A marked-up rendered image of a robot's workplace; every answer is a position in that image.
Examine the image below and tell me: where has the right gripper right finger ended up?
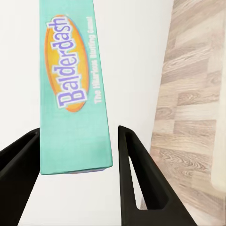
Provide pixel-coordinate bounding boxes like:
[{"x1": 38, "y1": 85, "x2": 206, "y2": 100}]
[{"x1": 118, "y1": 125, "x2": 198, "y2": 226}]

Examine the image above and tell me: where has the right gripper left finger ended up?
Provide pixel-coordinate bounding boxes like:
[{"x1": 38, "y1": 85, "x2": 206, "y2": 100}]
[{"x1": 0, "y1": 128, "x2": 40, "y2": 226}]

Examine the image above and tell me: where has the board game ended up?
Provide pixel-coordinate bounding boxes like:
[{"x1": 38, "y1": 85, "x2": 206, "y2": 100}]
[{"x1": 39, "y1": 0, "x2": 113, "y2": 175}]

